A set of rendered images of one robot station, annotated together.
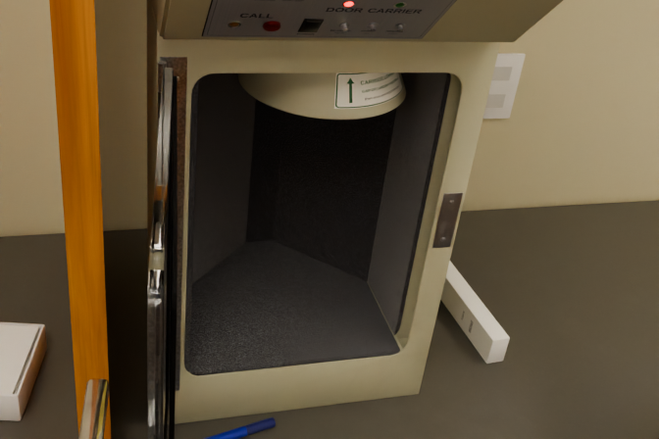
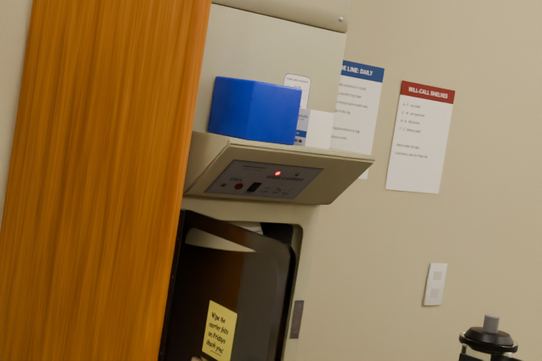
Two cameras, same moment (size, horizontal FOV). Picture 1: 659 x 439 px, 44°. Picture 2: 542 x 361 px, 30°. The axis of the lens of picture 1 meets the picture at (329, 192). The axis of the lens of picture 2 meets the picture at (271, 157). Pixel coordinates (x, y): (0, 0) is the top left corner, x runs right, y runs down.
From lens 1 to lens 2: 1.08 m
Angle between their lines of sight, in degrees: 35
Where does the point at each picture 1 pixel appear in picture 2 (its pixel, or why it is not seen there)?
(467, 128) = (306, 258)
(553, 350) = not seen: outside the picture
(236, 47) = (206, 204)
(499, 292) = not seen: outside the picture
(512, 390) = not seen: outside the picture
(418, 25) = (297, 189)
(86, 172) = (167, 255)
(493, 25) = (327, 191)
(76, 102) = (170, 215)
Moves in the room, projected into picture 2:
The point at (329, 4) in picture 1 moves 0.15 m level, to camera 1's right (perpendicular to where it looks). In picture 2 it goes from (269, 173) to (354, 184)
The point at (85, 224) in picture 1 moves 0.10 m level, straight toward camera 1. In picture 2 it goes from (160, 288) to (202, 305)
